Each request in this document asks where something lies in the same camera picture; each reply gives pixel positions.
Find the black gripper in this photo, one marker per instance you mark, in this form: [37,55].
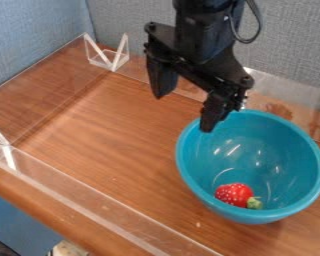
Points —
[194,49]

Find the red toy strawberry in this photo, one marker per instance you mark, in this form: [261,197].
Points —
[240,195]

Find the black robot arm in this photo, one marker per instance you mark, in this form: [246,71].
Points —
[204,4]

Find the blue plastic bowl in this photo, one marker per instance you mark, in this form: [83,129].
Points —
[258,149]

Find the clear acrylic left barrier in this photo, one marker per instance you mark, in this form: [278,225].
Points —
[26,48]

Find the clear acrylic front barrier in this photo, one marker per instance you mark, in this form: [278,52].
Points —
[26,175]

